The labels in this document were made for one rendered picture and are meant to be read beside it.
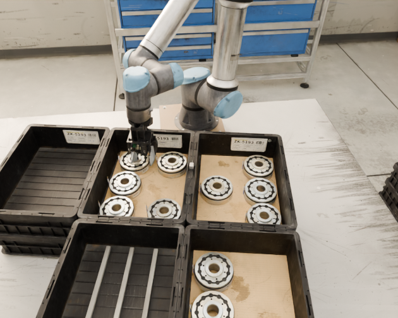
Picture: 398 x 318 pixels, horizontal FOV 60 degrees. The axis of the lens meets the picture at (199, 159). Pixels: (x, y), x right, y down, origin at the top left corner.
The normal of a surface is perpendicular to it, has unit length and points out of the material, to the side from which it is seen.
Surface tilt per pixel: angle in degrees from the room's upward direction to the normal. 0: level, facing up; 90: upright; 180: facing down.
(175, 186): 0
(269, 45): 90
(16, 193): 0
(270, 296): 0
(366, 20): 90
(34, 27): 90
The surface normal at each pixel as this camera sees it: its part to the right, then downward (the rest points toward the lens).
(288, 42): 0.12, 0.69
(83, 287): 0.00, -0.73
